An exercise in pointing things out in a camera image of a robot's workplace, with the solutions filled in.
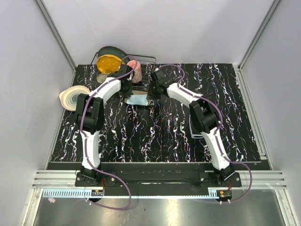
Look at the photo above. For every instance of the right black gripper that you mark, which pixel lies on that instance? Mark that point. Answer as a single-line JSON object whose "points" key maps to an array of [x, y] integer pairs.
{"points": [[151, 96]]}

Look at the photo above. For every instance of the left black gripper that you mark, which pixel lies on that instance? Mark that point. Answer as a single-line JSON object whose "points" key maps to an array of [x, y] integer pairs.
{"points": [[128, 94]]}

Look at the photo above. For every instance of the light blue cleaning cloth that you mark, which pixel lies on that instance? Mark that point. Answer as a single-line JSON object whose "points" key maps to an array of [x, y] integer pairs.
{"points": [[140, 99]]}

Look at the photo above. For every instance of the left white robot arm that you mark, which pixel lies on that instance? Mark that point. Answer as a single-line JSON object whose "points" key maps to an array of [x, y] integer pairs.
{"points": [[90, 118]]}

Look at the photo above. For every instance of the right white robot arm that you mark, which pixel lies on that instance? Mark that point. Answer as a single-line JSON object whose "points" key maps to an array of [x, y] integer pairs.
{"points": [[205, 118]]}

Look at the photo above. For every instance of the pink patterned cup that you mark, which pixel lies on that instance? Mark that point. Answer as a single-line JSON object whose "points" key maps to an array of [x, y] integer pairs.
{"points": [[137, 76]]}

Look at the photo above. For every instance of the grey patterned small plate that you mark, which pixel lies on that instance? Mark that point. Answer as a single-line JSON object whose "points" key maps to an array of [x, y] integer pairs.
{"points": [[101, 77]]}

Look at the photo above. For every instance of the yellow dotted plate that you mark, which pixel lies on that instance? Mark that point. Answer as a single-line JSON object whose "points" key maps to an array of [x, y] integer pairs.
{"points": [[108, 63]]}

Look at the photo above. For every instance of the dark green plate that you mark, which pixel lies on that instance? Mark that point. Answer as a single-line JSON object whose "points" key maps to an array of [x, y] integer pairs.
{"points": [[111, 50]]}

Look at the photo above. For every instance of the cream bowl with rings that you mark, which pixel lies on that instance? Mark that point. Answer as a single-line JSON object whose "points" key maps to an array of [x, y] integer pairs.
{"points": [[68, 98]]}

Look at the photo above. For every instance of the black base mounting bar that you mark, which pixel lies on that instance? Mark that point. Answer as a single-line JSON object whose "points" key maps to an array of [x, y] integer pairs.
{"points": [[195, 174]]}

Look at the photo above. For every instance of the black wire dish rack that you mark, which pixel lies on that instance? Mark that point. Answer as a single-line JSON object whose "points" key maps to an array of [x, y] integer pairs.
{"points": [[148, 64]]}

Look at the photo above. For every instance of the white frame sunglasses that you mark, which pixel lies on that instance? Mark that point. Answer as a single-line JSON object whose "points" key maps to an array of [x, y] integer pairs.
{"points": [[194, 133]]}

